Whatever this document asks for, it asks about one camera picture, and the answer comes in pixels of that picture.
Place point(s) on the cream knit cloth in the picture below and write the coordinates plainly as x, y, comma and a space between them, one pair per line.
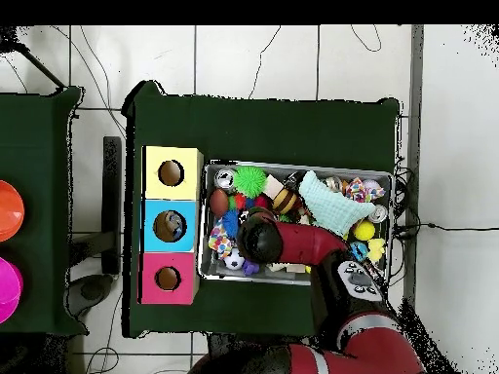
275, 267

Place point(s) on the mint green knit cloth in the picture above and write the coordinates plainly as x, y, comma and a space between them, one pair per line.
331, 206

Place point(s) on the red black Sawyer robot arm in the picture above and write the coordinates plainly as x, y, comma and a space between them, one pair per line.
304, 241

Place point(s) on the wooden box with three holes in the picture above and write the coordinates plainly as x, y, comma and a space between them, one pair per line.
187, 187

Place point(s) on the shallow clear mesh bin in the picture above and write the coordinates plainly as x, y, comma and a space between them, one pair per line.
210, 272

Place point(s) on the green spiky rubber ball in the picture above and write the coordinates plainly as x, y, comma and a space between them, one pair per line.
249, 181

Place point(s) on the blue spiky rubber ball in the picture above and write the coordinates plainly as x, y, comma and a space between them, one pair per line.
230, 224

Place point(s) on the large plain wooden block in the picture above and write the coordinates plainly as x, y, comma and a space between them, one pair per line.
273, 186

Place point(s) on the small brown football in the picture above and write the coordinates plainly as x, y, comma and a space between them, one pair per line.
219, 202

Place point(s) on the plain silver can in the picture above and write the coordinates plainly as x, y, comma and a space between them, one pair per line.
224, 179

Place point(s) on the colourful dotted cloth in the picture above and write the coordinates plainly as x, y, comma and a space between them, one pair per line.
219, 239

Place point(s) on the small black white soccer ball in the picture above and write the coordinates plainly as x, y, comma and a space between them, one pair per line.
234, 260

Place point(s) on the dark green tablecloth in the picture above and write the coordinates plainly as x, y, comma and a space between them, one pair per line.
39, 136
273, 128

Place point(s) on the yellow smiley face ball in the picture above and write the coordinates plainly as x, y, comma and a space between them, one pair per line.
364, 230

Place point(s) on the globe print ball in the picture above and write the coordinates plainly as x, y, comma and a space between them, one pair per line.
358, 251

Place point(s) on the black upright panel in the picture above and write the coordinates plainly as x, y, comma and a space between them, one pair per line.
112, 194

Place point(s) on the orange bowl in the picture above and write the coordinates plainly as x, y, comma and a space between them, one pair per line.
9, 210

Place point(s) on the pink bowl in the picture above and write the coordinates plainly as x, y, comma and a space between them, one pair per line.
9, 290

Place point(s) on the black tripod pole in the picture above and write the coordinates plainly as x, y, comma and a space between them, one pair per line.
8, 41

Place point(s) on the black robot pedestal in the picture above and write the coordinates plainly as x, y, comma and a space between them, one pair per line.
220, 343

